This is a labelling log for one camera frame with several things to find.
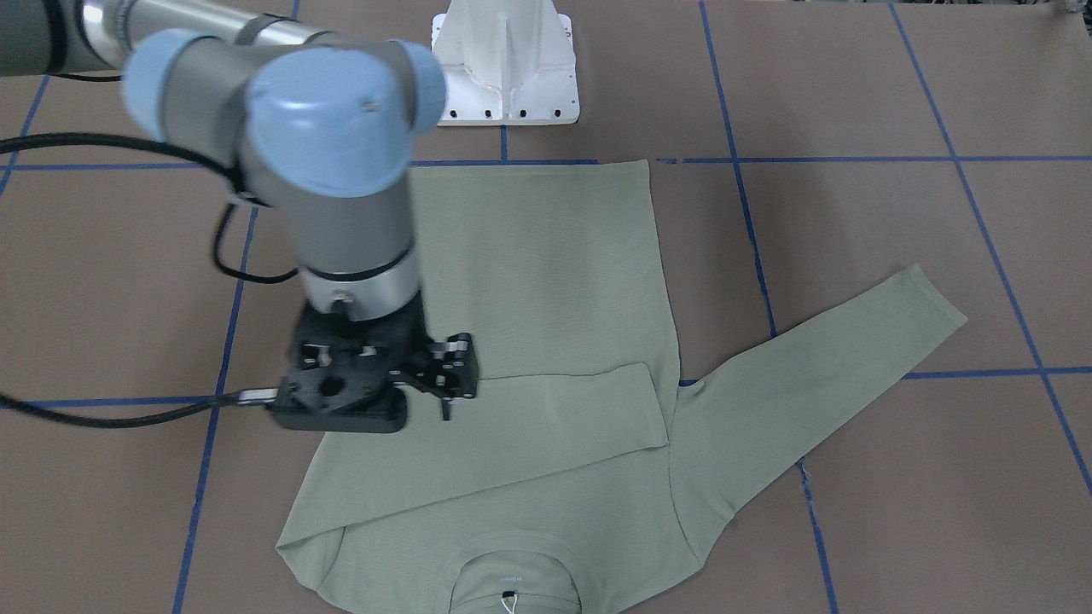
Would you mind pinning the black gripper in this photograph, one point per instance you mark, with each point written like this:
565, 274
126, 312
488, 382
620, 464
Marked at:
450, 368

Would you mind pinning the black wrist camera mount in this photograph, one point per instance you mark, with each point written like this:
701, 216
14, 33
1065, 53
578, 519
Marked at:
386, 416

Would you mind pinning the olive green long-sleeve shirt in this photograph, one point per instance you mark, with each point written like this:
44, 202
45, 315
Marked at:
583, 478

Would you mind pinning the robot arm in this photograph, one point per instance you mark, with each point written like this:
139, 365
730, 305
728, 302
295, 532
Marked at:
312, 123

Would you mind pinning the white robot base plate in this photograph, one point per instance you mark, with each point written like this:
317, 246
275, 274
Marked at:
507, 64

